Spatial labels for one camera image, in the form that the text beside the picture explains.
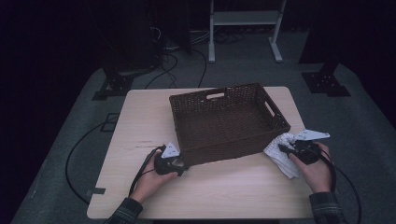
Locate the person's right hand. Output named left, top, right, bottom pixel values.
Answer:
left=288, top=141, right=332, bottom=194

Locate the right hand-held gripper cable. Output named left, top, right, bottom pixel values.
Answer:
left=311, top=148, right=338, bottom=192

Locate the black stand base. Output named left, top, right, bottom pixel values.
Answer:
left=301, top=63, right=351, bottom=98
left=92, top=66, right=138, bottom=101

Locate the person's left hand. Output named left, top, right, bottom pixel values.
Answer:
left=129, top=153, right=179, bottom=204

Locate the white waffle cloth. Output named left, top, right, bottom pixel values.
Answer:
left=262, top=133, right=302, bottom=180

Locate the tangle of dark cables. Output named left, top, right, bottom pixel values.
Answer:
left=214, top=31, right=246, bottom=45

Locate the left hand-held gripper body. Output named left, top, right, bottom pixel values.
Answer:
left=153, top=142, right=185, bottom=176

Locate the black floor cable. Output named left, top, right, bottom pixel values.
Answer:
left=334, top=166, right=362, bottom=224
left=64, top=120, right=108, bottom=205
left=144, top=50, right=179, bottom=90
left=191, top=48, right=208, bottom=89

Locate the black tape square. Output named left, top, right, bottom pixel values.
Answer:
left=99, top=112, right=120, bottom=133

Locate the hand-held gripper cable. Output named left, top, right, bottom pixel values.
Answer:
left=129, top=144, right=166, bottom=197
left=311, top=148, right=338, bottom=192

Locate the brown woven basket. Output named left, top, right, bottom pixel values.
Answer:
left=168, top=82, right=291, bottom=167

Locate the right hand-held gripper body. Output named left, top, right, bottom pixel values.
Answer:
left=289, top=129, right=331, bottom=166

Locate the white metal stand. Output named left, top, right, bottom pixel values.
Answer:
left=207, top=0, right=288, bottom=64

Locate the grey tape strip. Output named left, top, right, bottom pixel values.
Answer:
left=86, top=187, right=106, bottom=198

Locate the white cable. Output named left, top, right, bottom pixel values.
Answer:
left=164, top=29, right=213, bottom=51

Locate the left hand-held gripper cable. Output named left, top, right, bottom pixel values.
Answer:
left=129, top=144, right=166, bottom=197

